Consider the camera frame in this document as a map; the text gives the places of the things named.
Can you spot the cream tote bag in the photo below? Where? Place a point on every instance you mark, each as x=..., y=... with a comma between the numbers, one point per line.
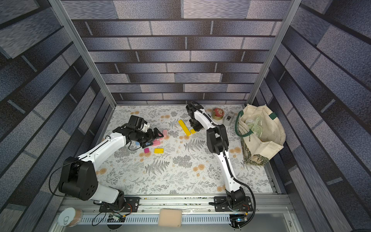
x=261, y=132

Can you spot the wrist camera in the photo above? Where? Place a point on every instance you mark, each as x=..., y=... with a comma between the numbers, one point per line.
x=137, y=123
x=193, y=106

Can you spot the round red lid tin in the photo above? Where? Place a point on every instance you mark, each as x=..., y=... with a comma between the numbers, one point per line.
x=218, y=113

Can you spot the yellow block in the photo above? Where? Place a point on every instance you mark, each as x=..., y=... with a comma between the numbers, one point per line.
x=159, y=151
x=187, y=131
x=182, y=124

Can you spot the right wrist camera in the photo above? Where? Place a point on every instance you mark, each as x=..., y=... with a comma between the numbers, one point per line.
x=193, y=106

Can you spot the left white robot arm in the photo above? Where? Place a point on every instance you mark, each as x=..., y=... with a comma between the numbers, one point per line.
x=78, y=176

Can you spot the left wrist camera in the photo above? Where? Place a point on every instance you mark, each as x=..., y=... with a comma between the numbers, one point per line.
x=137, y=123

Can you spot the aluminium rail base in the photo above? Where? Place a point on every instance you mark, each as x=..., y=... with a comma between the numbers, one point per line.
x=196, y=209

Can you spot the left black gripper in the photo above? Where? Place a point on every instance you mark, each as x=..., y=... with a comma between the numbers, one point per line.
x=150, y=140

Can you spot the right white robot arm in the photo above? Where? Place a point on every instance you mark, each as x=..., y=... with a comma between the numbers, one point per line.
x=218, y=144

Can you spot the beige sponge pad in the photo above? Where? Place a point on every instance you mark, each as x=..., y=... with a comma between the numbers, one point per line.
x=170, y=218

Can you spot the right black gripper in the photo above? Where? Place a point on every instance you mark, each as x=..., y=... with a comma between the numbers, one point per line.
x=195, y=124

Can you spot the floral table mat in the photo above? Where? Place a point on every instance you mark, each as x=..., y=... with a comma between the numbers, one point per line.
x=186, y=166

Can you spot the pink block five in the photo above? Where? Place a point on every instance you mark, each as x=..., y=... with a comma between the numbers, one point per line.
x=156, y=143

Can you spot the small white box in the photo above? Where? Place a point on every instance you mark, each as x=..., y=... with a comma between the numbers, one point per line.
x=228, y=119

